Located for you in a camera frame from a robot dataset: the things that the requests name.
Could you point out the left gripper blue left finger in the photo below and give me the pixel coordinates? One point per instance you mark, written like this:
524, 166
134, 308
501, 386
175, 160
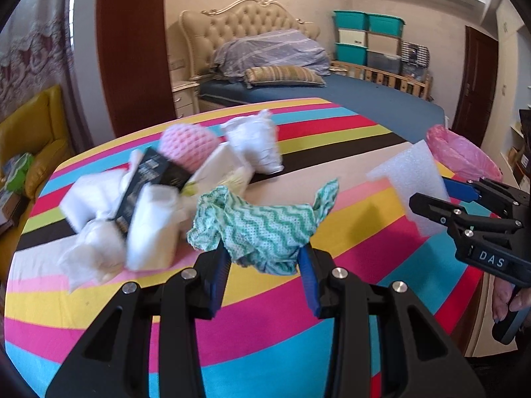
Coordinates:
216, 277

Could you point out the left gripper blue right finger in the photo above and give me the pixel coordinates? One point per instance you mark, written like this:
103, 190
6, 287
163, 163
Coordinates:
309, 279

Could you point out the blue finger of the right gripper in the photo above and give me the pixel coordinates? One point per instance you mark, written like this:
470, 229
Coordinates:
462, 190
446, 214

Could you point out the green white zigzag cloth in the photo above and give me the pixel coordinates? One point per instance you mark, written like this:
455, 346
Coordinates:
266, 238

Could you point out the white foam sheet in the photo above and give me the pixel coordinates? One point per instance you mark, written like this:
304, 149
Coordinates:
412, 171

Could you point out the pink foam fruit net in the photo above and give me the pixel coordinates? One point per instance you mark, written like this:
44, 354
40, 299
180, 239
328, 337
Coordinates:
187, 145

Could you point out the pink lined trash bin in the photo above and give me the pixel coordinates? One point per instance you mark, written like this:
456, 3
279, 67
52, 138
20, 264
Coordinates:
460, 155

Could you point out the person's right hand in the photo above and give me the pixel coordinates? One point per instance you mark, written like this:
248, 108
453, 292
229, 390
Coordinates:
503, 302

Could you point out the bed with blue sheet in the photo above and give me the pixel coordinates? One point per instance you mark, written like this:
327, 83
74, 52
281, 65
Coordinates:
406, 115

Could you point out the dark wooden door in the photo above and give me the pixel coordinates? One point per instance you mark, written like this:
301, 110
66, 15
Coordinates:
478, 87

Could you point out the white cabinet with shelves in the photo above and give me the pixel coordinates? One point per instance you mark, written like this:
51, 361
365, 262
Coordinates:
503, 138

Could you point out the crumpled white tissue pile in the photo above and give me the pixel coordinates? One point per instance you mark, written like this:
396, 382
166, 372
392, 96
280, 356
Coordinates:
134, 219

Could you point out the crumpled white tissue far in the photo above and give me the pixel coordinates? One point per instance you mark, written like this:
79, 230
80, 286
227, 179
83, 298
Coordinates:
255, 137

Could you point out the grey clear storage box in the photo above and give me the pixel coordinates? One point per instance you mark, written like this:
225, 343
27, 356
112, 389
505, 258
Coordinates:
385, 62

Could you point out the black white checked bag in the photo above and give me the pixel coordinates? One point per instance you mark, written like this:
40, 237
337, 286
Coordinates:
415, 54

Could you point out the beige storage box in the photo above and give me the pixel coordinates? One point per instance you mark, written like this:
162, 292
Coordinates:
385, 44

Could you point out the teal storage box lower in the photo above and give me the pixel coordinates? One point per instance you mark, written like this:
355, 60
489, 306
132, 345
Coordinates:
352, 54

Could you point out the teal storage box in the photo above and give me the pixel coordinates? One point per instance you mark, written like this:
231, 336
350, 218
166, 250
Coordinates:
352, 20
386, 24
352, 54

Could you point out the cream bedside table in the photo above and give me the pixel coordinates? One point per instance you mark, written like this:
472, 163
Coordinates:
185, 97

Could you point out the white storage box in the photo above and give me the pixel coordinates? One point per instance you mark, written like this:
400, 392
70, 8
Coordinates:
352, 37

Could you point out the striped brown pillow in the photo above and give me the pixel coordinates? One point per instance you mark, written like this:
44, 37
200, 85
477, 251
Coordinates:
282, 76

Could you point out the teal storage box top right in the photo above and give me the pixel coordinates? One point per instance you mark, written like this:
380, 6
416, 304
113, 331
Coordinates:
386, 24

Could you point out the teal storage box top left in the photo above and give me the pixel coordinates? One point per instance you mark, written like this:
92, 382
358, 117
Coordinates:
352, 20

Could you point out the blue grey folded duvet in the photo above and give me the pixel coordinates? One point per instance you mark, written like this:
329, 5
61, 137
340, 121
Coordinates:
274, 49

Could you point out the flat cardboard box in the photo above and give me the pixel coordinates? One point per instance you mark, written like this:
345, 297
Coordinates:
9, 203

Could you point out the green tissue pack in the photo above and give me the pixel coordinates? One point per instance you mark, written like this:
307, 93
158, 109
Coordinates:
16, 176

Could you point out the yellow leather armchair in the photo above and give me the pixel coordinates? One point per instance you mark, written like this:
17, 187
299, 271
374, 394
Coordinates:
39, 127

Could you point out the beige tufted headboard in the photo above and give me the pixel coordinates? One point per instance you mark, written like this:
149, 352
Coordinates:
205, 31

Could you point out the dark red wooden pillar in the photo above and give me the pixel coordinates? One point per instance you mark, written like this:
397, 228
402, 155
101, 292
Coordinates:
132, 52

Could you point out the wooden crib rail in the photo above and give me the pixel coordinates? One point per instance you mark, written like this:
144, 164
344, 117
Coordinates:
405, 84

